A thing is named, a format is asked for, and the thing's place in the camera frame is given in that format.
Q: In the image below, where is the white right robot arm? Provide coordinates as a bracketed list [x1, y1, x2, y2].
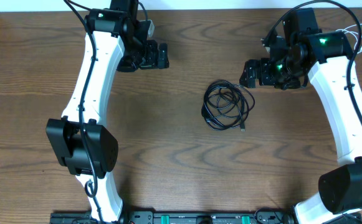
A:
[239, 30, 362, 223]

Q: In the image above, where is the black USB cable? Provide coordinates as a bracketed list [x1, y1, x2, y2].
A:
[201, 79, 256, 132]

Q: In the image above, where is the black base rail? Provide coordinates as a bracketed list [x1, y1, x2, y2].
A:
[49, 209, 362, 224]

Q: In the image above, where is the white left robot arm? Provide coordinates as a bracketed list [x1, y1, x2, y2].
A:
[46, 9, 169, 223]

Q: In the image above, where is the white USB cable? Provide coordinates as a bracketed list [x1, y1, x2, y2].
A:
[335, 23, 362, 54]

